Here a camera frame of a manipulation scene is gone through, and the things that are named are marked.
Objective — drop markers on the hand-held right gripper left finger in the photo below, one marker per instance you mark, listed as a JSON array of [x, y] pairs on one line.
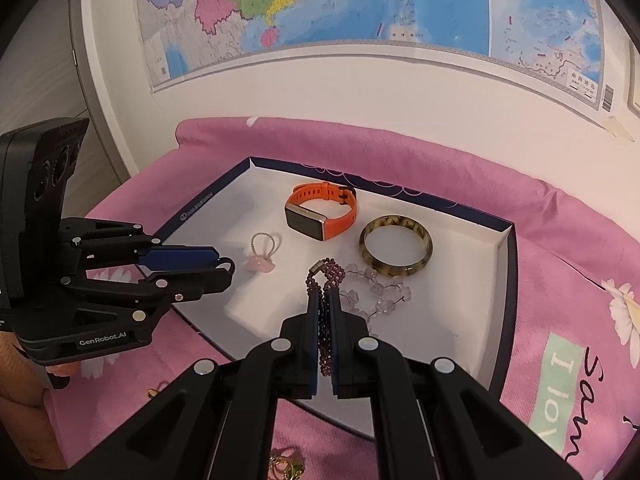
[[312, 380]]

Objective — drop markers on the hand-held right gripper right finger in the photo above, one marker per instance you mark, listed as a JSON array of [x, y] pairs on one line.
[[335, 382]]

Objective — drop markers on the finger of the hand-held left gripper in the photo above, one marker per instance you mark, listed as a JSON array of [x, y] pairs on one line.
[[195, 285], [175, 257]]

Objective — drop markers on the navy blue cardboard box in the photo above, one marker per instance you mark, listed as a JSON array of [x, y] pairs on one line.
[[240, 310]]

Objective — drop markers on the pink stone charm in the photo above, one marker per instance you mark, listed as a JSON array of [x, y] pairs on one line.
[[260, 263]]

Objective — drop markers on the tortoiseshell bangle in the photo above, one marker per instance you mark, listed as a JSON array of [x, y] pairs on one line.
[[400, 271]]

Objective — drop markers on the orange smartwatch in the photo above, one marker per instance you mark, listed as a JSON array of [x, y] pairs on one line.
[[340, 225]]

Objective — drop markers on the person's left hand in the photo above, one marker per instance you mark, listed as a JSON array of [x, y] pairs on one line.
[[25, 410]]

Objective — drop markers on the grey wooden door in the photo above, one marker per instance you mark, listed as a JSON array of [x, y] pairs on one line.
[[60, 60]]

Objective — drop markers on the pink floral bedsheet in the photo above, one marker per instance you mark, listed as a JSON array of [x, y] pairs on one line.
[[550, 240]]

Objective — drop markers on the beige tape strip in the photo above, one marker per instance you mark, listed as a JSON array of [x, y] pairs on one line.
[[620, 128]]

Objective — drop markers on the colourful wall map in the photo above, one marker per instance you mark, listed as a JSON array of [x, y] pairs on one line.
[[400, 0]]

